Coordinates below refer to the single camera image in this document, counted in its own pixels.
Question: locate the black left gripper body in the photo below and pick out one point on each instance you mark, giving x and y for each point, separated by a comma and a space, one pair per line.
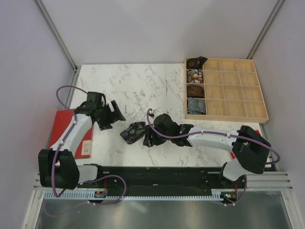
105, 117

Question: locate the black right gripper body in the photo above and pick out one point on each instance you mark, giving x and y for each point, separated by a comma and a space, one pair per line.
157, 140

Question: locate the grey aluminium frame post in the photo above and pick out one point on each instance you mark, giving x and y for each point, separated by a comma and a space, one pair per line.
52, 27

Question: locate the wooden compartment tray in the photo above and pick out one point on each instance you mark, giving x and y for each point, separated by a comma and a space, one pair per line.
232, 92

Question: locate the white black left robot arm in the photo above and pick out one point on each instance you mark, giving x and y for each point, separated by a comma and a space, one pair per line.
57, 165

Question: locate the red flat box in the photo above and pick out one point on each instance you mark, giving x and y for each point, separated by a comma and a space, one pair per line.
75, 134

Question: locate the dark blue floral tie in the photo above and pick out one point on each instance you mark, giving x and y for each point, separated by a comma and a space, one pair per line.
134, 132

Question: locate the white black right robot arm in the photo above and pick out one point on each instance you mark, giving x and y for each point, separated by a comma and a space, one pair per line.
222, 140

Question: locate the grey right frame post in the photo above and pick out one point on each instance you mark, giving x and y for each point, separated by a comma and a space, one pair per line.
267, 25

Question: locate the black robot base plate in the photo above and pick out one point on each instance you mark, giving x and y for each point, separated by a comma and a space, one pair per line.
162, 180

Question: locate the multicolour patterned rolled tie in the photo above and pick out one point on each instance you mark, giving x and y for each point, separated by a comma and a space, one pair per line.
194, 76

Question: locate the black orange rolled tie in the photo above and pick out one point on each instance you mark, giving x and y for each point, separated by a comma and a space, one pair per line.
196, 63

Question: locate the white slotted cable duct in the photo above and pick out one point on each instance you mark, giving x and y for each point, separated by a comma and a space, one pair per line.
97, 195

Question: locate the dark brown rolled tie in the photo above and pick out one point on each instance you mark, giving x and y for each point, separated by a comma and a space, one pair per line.
195, 91

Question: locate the grey blue rolled tie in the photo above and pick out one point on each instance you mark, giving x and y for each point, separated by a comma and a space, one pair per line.
196, 106

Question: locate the red treehouse children's book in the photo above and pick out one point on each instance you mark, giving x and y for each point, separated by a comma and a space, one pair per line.
248, 152

